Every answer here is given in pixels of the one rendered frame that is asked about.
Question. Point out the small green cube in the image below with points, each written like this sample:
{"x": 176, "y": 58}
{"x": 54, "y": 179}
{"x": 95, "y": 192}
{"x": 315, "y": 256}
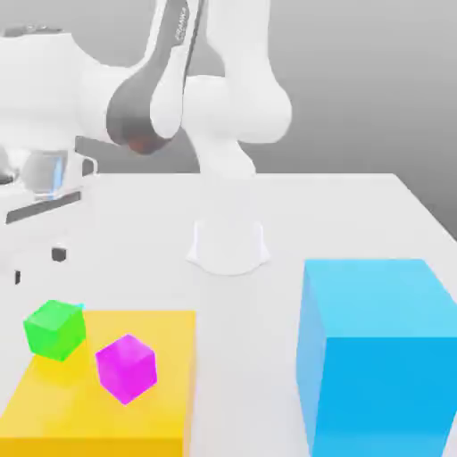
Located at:
{"x": 53, "y": 330}

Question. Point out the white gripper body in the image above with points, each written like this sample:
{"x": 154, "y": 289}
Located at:
{"x": 43, "y": 209}

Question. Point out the small magenta cube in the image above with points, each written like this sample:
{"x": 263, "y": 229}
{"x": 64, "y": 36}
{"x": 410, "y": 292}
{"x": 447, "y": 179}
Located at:
{"x": 126, "y": 369}

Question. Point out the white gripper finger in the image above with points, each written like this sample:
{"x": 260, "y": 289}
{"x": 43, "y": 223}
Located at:
{"x": 59, "y": 254}
{"x": 17, "y": 277}

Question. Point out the large yellow box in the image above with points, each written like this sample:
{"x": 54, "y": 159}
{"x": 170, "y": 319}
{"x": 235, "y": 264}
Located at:
{"x": 107, "y": 421}

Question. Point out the large blue box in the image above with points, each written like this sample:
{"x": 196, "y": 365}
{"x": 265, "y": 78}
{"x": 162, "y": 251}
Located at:
{"x": 378, "y": 375}

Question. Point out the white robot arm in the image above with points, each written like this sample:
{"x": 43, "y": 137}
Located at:
{"x": 246, "y": 89}

